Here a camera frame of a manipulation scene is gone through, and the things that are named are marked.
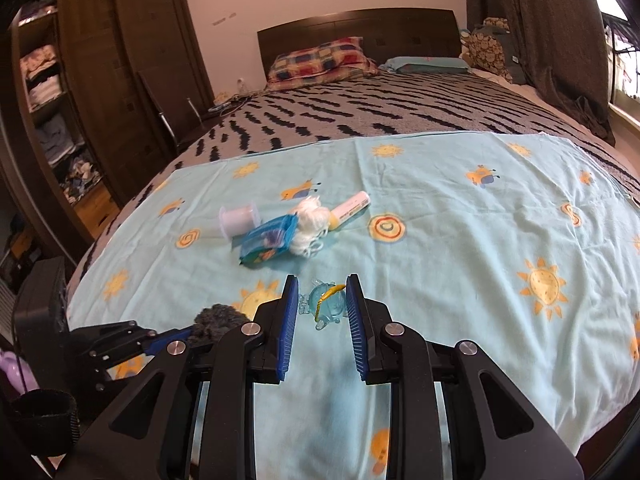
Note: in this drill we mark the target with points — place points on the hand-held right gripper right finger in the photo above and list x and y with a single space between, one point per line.
356 330

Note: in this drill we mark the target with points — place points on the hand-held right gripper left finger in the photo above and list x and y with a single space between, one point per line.
287 330

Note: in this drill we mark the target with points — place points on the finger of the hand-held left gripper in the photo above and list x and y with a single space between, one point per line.
160 342

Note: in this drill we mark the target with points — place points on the clear blue plastic toy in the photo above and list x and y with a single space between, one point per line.
325 307

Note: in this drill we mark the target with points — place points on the grey fuzzy cloth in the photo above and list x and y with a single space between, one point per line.
215 322

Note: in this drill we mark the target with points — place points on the purple plastic object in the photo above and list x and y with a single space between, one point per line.
15 370

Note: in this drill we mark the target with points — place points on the blue tissue packet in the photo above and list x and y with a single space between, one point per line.
267 241

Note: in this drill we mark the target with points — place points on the white yarn bundle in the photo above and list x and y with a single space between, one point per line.
310 222

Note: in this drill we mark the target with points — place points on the light blue printed sheet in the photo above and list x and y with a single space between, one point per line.
450 260

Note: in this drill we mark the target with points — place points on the white plastic spool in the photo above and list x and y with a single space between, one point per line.
239 220

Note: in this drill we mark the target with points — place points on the white tube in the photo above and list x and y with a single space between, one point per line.
350 207

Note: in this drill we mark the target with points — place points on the mixed coloured clothes pile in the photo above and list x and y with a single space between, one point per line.
80 177

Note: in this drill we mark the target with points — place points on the grey black striped blanket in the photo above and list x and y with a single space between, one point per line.
375 110

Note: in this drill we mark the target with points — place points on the blue folded clothes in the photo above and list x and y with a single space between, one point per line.
56 135

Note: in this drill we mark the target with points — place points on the red blue plaid pillow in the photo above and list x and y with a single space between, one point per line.
320 60

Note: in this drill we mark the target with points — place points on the dark wooden wardrobe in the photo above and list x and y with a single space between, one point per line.
125 70

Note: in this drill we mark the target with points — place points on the teal pillow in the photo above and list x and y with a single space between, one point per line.
425 64

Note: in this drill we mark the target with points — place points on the white folded clothes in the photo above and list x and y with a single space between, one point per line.
44 92

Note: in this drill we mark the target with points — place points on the dark wooden headboard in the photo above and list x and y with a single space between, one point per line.
375 35

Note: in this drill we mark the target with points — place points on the pink folded clothes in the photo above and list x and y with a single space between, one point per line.
37 62

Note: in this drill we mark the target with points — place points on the brown circle patterned cushion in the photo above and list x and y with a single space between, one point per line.
487 50

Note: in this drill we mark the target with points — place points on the grey blue cushion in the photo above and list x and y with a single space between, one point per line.
516 60

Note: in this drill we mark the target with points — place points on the brown curtain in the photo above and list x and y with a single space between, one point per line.
545 35

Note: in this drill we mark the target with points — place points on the window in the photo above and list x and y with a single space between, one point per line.
627 60

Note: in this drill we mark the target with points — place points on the metal frame chair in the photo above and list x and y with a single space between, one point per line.
167 120

